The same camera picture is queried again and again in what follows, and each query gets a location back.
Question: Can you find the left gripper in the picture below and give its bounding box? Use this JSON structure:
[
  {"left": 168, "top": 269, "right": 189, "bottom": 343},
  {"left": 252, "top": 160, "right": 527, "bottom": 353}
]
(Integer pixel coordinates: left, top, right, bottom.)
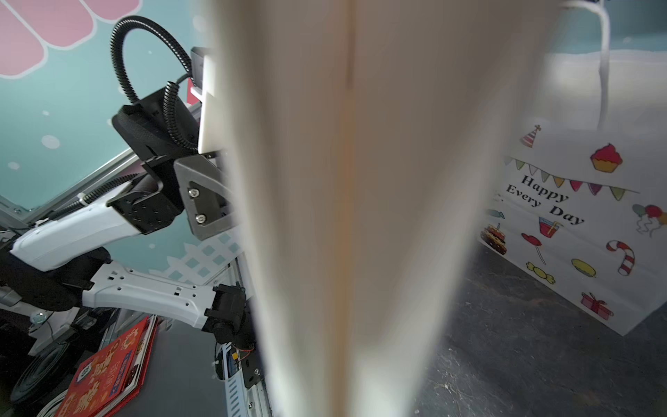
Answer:
[{"left": 174, "top": 153, "right": 238, "bottom": 241}]

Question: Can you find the paper bag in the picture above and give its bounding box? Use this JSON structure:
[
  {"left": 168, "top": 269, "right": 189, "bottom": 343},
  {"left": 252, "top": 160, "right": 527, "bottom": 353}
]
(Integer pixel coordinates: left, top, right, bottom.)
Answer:
[
  {"left": 478, "top": 1, "right": 666, "bottom": 335},
  {"left": 207, "top": 1, "right": 559, "bottom": 416}
]

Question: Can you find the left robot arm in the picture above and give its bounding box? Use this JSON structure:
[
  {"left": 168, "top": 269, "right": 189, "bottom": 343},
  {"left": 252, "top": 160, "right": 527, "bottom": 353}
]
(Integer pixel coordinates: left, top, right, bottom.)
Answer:
[{"left": 1, "top": 16, "right": 256, "bottom": 351}]

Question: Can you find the red book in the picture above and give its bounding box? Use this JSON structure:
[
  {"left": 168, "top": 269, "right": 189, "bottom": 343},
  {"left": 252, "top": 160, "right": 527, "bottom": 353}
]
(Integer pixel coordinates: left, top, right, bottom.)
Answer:
[{"left": 56, "top": 316, "right": 158, "bottom": 416}]

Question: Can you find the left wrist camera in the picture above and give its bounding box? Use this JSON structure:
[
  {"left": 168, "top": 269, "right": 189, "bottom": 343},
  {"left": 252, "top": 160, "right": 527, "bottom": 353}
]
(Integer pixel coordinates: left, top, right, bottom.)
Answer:
[{"left": 190, "top": 47, "right": 226, "bottom": 154}]

